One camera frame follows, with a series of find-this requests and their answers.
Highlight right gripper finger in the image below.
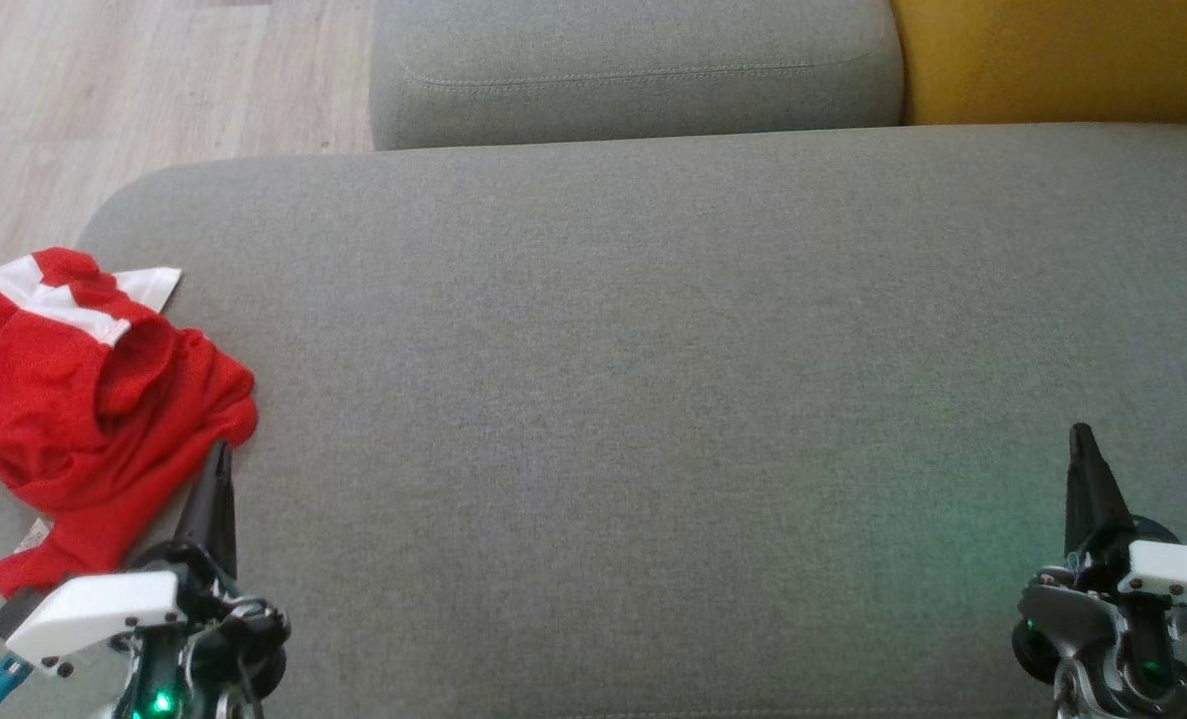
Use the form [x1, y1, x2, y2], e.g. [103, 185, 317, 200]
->
[1065, 422, 1135, 558]

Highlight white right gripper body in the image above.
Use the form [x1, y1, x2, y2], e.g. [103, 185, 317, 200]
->
[1072, 515, 1187, 620]

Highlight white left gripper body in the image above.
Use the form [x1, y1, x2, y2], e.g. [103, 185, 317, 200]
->
[4, 539, 255, 672]

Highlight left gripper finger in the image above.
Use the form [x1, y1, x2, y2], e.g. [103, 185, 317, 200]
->
[218, 442, 239, 582]
[174, 439, 225, 578]

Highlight red basketball jersey white panels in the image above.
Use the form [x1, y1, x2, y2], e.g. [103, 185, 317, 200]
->
[0, 325, 260, 600]

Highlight yellow sofa cushion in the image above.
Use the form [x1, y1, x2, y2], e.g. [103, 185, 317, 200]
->
[890, 0, 1187, 129]

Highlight grey sofa seat cushion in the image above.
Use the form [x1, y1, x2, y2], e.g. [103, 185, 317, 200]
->
[0, 122, 1187, 719]

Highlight grey sofa back cushion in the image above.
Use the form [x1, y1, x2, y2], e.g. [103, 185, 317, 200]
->
[368, 0, 905, 151]

